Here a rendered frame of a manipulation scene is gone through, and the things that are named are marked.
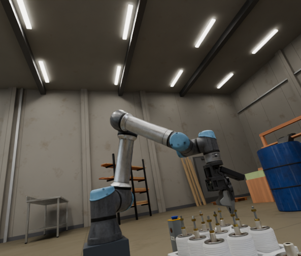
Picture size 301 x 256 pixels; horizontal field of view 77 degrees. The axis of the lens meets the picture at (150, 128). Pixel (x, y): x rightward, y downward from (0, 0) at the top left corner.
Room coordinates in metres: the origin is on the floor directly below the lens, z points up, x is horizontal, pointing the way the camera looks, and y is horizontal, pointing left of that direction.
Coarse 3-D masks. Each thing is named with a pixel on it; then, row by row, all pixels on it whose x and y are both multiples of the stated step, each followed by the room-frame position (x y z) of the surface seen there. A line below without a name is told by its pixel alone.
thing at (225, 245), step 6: (204, 246) 0.82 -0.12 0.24; (210, 246) 0.79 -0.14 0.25; (216, 246) 0.79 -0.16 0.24; (222, 246) 0.79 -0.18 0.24; (228, 246) 0.81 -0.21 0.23; (204, 252) 0.83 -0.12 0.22; (210, 252) 0.80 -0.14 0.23; (216, 252) 0.79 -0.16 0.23; (222, 252) 0.79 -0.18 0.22; (228, 252) 0.80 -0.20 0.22
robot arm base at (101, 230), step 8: (112, 216) 0.91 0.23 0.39; (96, 224) 0.89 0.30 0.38; (104, 224) 0.89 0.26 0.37; (112, 224) 0.91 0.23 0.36; (96, 232) 0.88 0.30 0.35; (104, 232) 0.88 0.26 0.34; (112, 232) 0.89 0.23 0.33; (120, 232) 0.94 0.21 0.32; (88, 240) 0.90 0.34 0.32; (96, 240) 0.87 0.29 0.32; (104, 240) 0.87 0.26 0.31; (112, 240) 0.89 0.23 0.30
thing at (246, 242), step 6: (228, 240) 0.87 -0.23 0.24; (234, 240) 0.84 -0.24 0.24; (240, 240) 0.83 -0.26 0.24; (246, 240) 0.83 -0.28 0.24; (252, 240) 0.85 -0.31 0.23; (234, 246) 0.85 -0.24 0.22; (240, 246) 0.83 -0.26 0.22; (246, 246) 0.83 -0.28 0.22; (252, 246) 0.84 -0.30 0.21; (234, 252) 0.85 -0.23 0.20; (240, 252) 0.84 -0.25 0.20; (246, 252) 0.83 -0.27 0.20; (252, 252) 0.83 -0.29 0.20
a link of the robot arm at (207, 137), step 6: (204, 132) 0.84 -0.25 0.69; (210, 132) 0.84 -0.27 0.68; (198, 138) 0.86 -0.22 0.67; (204, 138) 0.84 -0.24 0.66; (210, 138) 0.84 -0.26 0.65; (198, 144) 0.85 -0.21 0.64; (204, 144) 0.85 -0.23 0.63; (210, 144) 0.84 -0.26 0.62; (216, 144) 0.85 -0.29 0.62; (204, 150) 0.86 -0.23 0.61; (210, 150) 0.84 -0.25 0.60; (216, 150) 0.84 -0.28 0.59
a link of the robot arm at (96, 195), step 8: (96, 192) 0.89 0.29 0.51; (104, 192) 0.89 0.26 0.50; (112, 192) 0.92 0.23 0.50; (96, 200) 0.89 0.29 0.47; (104, 200) 0.89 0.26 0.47; (112, 200) 0.92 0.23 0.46; (120, 200) 0.98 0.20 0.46; (96, 208) 0.89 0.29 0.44; (104, 208) 0.89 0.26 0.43; (112, 208) 0.92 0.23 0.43; (96, 216) 0.89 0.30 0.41; (104, 216) 0.89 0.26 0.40
